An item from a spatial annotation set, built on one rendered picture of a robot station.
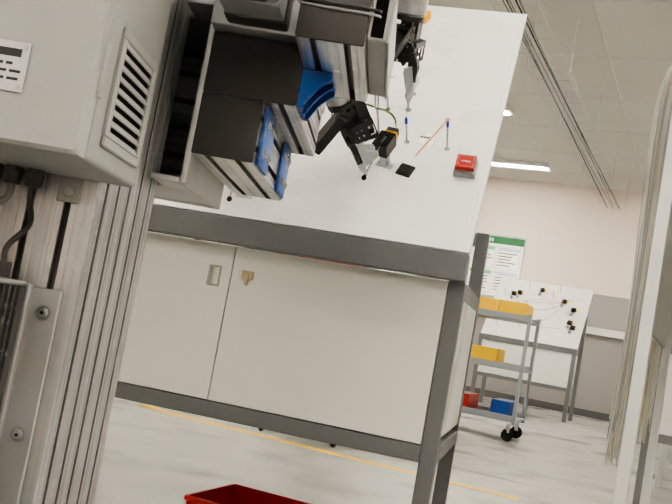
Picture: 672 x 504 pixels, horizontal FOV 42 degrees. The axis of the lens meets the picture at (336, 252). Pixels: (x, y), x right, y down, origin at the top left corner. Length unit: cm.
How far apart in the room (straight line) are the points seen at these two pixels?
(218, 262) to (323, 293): 29
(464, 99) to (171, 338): 104
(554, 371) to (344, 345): 878
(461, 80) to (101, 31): 180
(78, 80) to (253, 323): 141
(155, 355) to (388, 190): 73
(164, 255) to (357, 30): 131
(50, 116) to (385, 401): 142
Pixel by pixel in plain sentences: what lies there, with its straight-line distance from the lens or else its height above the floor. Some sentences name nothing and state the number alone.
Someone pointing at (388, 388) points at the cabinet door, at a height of 52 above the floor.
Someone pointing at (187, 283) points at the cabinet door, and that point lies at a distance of 230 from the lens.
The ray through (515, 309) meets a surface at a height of 102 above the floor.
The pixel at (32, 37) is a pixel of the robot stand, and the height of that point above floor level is 87.
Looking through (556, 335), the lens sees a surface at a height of 100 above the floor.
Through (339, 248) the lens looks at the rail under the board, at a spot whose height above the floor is 83.
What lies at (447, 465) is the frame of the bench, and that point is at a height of 29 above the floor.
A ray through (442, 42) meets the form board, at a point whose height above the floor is 154.
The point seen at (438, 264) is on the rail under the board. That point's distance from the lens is 211.
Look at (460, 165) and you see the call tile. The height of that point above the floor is 110.
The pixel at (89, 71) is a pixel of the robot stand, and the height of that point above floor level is 84.
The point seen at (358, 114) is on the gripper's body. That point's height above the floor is 115.
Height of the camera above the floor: 65
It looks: 5 degrees up
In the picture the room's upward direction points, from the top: 10 degrees clockwise
